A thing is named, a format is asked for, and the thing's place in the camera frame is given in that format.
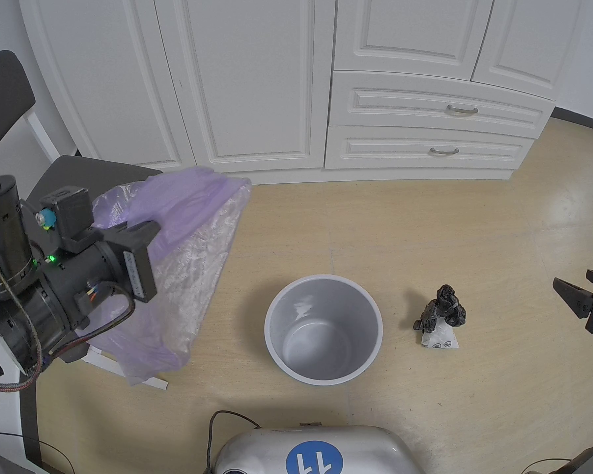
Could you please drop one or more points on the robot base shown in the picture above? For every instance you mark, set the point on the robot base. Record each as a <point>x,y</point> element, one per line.
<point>276,450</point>

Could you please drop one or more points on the white trash bin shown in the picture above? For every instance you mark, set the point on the white trash bin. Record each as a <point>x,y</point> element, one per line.
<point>321,343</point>

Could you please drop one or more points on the white wardrobe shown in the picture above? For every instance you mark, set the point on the white wardrobe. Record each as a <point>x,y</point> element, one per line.
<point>257,67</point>

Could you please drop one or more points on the grey and white chair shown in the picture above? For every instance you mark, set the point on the grey and white chair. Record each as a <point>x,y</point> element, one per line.
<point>5,97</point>

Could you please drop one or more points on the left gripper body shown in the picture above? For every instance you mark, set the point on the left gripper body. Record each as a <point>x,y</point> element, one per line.
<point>64,289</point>

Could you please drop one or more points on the purple plastic bag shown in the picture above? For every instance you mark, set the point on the purple plastic bag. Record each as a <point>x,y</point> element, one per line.
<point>192,225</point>

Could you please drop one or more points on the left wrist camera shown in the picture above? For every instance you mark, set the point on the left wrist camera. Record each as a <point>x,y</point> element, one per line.
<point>71,210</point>

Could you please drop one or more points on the black plastic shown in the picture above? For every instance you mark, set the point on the black plastic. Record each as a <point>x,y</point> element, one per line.
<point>444,306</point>

